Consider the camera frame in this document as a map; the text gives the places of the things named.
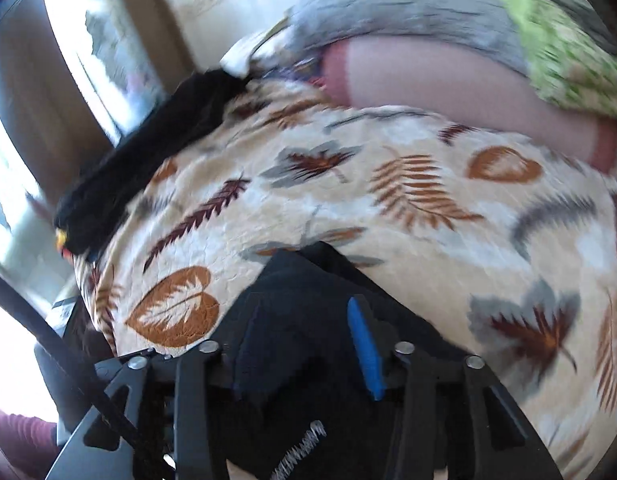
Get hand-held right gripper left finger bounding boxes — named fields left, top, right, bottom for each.
left=46, top=301, right=269, bottom=480

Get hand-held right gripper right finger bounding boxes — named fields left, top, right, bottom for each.
left=345, top=295, right=564, bottom=480

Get black pants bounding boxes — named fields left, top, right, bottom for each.
left=223, top=241, right=471, bottom=480

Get person's left forearm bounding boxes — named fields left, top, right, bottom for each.
left=0, top=410, right=58, bottom=478

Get leaf print blanket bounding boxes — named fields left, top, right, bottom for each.
left=72, top=79, right=617, bottom=480

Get black garment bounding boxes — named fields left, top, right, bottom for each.
left=53, top=69, right=250, bottom=257

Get stained glass window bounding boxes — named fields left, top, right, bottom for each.
left=38, top=0, right=170, bottom=137

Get white cloth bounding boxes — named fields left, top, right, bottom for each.
left=220, top=29, right=295, bottom=80

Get grey quilted blanket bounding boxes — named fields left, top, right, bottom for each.
left=287, top=0, right=539, bottom=77

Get green patterned quilt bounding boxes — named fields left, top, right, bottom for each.
left=468, top=0, right=617, bottom=122

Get black cable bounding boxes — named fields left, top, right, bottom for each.
left=0, top=267, right=156, bottom=480

